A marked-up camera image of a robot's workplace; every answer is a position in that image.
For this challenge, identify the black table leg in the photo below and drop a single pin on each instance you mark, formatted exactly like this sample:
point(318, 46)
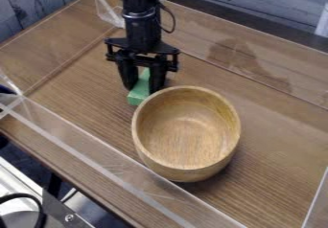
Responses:
point(53, 185)

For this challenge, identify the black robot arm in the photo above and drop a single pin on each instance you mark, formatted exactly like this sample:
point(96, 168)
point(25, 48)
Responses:
point(142, 6)

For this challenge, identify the clear acrylic tray wall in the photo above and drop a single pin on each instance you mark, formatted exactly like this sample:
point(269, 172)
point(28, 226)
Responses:
point(67, 116)

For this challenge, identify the metal table bracket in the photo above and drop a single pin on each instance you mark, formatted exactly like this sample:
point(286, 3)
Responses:
point(59, 216)

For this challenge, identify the brown wooden bowl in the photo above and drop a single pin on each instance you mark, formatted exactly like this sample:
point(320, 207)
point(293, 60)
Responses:
point(186, 130)

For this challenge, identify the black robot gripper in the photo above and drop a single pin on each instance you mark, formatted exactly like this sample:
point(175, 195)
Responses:
point(140, 48)

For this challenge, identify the green rectangular block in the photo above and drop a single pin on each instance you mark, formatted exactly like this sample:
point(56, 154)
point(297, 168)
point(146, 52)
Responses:
point(139, 93)

